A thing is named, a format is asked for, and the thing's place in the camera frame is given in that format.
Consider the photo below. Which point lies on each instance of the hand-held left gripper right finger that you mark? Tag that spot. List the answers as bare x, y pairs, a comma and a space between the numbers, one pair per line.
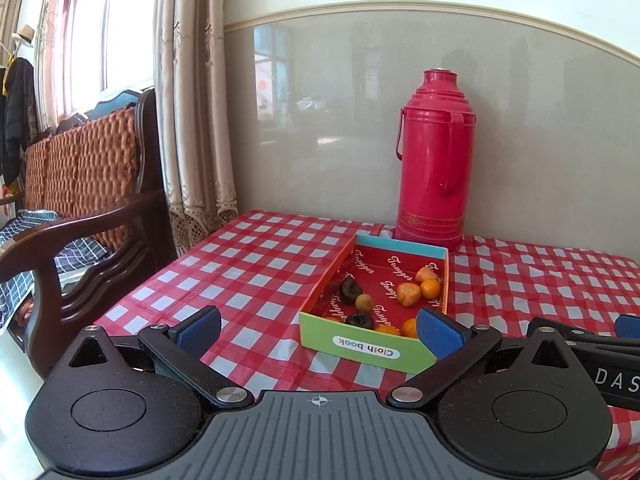
440, 335

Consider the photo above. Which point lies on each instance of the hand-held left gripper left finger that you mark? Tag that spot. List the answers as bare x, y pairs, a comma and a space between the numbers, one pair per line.
197, 332

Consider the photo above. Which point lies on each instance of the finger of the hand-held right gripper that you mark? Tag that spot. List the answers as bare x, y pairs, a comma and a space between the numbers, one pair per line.
585, 334
629, 326

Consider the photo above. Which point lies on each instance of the orange tangerine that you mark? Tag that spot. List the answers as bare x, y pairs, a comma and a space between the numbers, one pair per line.
387, 330
410, 329
430, 289

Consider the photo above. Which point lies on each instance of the orange persimmon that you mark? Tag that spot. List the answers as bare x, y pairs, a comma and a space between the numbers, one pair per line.
408, 294
426, 274

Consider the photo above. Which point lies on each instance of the cardboard box with red lining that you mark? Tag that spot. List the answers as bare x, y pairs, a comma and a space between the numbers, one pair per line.
365, 342

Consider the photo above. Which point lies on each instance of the dark mangosteen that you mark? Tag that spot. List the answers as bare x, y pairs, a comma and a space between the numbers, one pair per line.
361, 320
350, 289

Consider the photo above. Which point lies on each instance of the small yellow-brown fruit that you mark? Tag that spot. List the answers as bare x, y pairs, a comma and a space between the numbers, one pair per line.
364, 302

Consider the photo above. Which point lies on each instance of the red white checkered tablecloth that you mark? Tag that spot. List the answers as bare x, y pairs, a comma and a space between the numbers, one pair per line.
260, 270

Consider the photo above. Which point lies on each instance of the dark wooden sofa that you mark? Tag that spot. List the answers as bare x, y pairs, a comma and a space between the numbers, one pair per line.
95, 225

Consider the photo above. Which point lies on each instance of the red thermos flask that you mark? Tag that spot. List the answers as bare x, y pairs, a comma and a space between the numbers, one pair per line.
432, 160

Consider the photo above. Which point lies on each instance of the blue white plaid cloth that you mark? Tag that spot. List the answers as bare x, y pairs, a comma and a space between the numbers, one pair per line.
20, 270

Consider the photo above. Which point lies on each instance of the orange woven seat cushion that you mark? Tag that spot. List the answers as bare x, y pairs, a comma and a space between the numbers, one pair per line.
85, 170

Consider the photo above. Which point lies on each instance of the beige embroidered curtain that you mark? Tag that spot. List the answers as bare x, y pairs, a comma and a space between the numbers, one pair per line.
195, 110

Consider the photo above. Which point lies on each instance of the black hanging coat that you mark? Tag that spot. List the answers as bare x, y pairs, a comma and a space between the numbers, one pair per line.
17, 110

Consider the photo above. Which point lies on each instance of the window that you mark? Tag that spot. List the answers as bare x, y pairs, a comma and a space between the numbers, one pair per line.
115, 30

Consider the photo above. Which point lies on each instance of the pink sheer curtain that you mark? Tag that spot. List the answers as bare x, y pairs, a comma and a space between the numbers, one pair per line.
52, 45

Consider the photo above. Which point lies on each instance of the beige hat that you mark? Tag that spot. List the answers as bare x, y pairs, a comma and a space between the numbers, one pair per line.
23, 36

